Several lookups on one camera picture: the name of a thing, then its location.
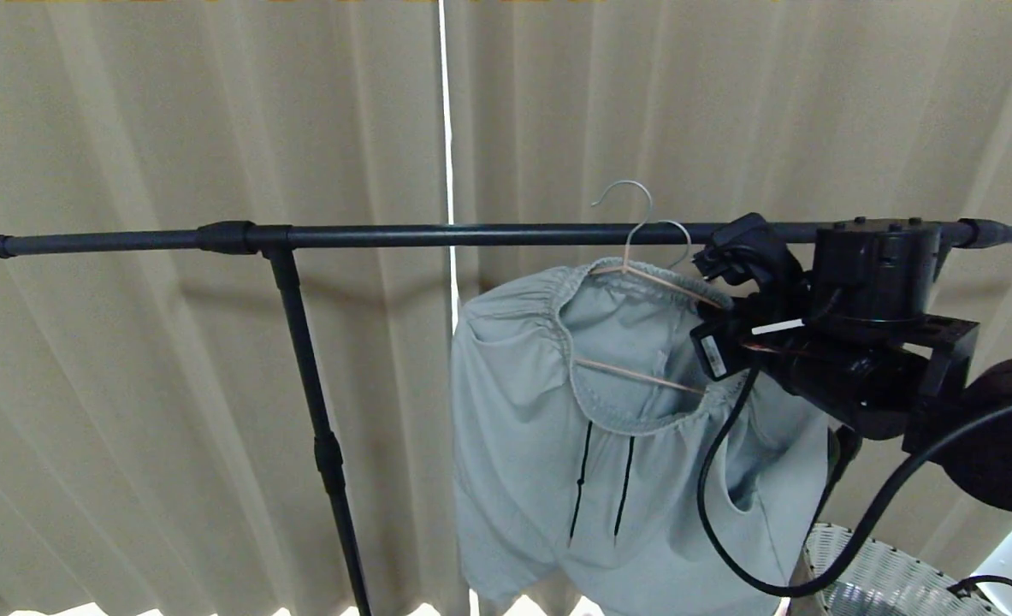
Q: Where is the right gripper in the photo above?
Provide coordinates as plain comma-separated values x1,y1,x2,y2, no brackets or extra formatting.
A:
689,318,930,422

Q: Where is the black cable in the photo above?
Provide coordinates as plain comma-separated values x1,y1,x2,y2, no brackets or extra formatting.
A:
696,364,1012,598

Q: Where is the beige curtain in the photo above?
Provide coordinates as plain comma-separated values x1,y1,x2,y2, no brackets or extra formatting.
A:
0,0,1012,616

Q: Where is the pale blue garment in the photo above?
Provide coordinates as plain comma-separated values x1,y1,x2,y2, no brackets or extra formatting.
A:
450,259,831,616

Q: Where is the black clothes rack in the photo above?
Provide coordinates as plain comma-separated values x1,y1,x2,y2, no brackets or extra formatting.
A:
0,218,1012,616

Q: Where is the white laundry basket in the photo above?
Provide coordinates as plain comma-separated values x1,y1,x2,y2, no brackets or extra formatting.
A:
801,524,1012,616

